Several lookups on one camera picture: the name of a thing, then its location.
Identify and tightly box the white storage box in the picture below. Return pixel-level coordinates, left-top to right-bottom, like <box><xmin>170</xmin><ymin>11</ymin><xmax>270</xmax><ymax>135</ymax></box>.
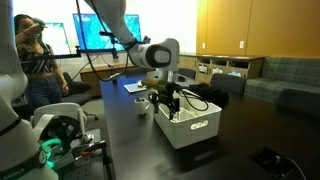
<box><xmin>154</xmin><ymin>90</ymin><xmax>222</xmax><ymax>149</ymax></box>

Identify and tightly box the dark grey chair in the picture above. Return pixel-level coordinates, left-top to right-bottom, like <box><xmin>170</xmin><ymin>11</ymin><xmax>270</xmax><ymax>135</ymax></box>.
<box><xmin>210</xmin><ymin>73</ymin><xmax>246</xmax><ymax>94</ymax></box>

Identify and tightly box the person in striped top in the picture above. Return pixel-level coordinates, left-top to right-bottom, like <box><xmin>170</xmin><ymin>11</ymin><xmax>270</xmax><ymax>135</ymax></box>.
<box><xmin>14</xmin><ymin>14</ymin><xmax>69</xmax><ymax>110</ymax></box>

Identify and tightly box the white mug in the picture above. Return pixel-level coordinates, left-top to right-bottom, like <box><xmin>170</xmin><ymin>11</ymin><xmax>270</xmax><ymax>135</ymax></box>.
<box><xmin>134</xmin><ymin>97</ymin><xmax>150</xmax><ymax>116</ymax></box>

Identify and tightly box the black cable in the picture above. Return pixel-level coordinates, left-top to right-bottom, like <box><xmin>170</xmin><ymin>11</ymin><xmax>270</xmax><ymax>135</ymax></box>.
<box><xmin>178</xmin><ymin>88</ymin><xmax>210</xmax><ymax>112</ymax></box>

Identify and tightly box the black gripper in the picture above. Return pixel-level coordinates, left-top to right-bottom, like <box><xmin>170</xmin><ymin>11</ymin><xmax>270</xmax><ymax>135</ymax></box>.
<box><xmin>148</xmin><ymin>82</ymin><xmax>180</xmax><ymax>115</ymax></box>

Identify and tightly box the white cloth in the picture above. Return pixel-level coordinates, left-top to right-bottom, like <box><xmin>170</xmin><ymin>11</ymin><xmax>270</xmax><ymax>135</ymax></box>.
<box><xmin>172</xmin><ymin>108</ymin><xmax>196</xmax><ymax>123</ymax></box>

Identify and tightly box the table cable port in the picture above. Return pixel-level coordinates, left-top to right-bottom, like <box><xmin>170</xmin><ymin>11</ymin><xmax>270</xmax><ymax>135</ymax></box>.
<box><xmin>250</xmin><ymin>147</ymin><xmax>307</xmax><ymax>180</ymax></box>

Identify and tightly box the black office chair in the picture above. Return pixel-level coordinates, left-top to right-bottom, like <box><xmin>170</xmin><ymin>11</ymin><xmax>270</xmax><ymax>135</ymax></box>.
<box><xmin>62</xmin><ymin>72</ymin><xmax>92</xmax><ymax>106</ymax></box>

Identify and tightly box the black cloth pile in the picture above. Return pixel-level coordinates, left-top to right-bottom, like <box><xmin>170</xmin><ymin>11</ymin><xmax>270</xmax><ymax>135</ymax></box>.
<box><xmin>189</xmin><ymin>83</ymin><xmax>229</xmax><ymax>108</ymax></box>

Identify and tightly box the wooden cabinet with shelves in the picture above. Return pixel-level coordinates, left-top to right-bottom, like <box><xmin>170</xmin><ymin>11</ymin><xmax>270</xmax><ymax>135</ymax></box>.
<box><xmin>178</xmin><ymin>54</ymin><xmax>264</xmax><ymax>83</ymax></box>

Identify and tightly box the green plaid sofa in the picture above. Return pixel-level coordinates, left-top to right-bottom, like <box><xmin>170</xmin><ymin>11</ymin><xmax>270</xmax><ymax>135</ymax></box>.
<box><xmin>245</xmin><ymin>57</ymin><xmax>320</xmax><ymax>117</ymax></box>

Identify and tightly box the wall monitor with blue screen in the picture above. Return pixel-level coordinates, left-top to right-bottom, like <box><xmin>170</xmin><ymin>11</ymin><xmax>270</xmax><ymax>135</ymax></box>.
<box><xmin>73</xmin><ymin>13</ymin><xmax>141</xmax><ymax>51</ymax></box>

